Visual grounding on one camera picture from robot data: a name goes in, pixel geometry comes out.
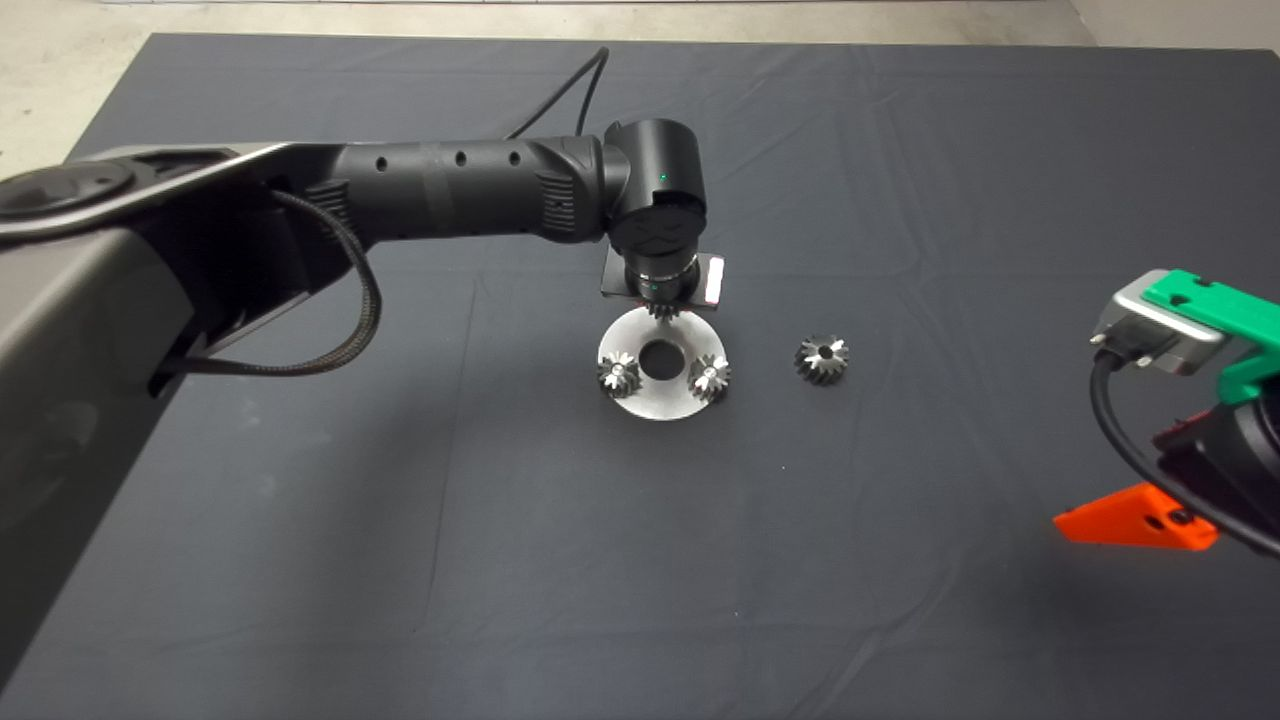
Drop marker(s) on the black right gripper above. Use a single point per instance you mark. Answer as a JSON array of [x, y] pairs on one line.
[[1215, 472]]

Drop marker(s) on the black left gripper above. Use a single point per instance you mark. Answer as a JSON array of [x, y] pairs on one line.
[[714, 281]]

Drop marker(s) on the small steel gear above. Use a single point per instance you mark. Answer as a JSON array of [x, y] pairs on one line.
[[665, 310], [618, 375], [709, 382]]

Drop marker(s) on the large steel gear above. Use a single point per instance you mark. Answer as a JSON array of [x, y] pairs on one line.
[[821, 360]]

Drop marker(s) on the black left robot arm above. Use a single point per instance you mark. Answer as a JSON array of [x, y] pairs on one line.
[[450, 190]]

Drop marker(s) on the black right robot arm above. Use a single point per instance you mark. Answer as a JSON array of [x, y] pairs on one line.
[[1272, 460]]

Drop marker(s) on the round metal plate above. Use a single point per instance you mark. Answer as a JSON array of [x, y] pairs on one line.
[[660, 405]]

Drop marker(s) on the dark grey table cloth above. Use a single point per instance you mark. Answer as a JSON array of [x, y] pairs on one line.
[[900, 150]]

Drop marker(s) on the right silver camera box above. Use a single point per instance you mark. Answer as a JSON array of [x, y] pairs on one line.
[[1150, 328]]

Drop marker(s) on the right green camera mount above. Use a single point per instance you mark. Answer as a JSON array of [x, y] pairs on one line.
[[1230, 308]]

